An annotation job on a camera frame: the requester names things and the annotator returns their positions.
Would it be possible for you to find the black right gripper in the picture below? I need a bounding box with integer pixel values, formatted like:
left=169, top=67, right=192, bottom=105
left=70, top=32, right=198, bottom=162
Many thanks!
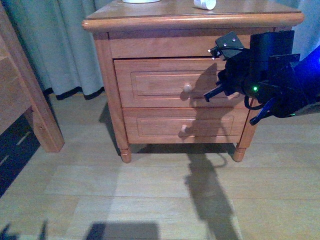
left=204, top=48, right=270, bottom=102

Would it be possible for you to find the white medicine bottle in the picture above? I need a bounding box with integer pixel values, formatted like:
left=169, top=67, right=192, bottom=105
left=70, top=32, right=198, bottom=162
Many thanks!
left=193, top=0, right=217, bottom=11

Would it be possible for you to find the wooden drawer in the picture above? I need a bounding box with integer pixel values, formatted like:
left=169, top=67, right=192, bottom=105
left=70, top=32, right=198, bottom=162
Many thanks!
left=114, top=58, right=244, bottom=108
left=123, top=107, right=248, bottom=144

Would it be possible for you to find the upper drawer round knob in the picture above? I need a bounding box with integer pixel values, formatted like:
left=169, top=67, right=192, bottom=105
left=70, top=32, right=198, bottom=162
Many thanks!
left=180, top=83, right=193, bottom=99

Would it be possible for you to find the drawer round knob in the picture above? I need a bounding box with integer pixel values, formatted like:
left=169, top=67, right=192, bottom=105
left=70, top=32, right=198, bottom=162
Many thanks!
left=178, top=124, right=189, bottom=138
left=180, top=83, right=193, bottom=99

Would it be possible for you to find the lower drawer round knob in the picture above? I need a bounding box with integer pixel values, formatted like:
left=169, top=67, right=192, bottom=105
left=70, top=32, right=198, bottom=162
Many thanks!
left=178, top=124, right=189, bottom=138

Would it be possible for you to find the wooden nightstand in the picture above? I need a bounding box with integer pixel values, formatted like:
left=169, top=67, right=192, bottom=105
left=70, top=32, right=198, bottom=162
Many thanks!
left=82, top=0, right=304, bottom=163

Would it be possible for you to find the white tower air purifier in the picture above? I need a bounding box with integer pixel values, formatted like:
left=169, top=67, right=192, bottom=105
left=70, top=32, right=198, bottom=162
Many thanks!
left=122, top=0, right=161, bottom=4

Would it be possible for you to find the light grey curtain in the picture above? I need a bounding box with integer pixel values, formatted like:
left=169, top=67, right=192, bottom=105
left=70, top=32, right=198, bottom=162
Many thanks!
left=1, top=0, right=108, bottom=100

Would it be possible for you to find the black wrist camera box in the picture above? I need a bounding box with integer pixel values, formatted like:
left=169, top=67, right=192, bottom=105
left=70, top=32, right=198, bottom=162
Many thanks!
left=208, top=31, right=245, bottom=61

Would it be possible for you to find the wooden bed frame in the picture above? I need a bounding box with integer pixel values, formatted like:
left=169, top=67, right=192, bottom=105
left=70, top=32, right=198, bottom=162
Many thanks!
left=0, top=7, right=65, bottom=153

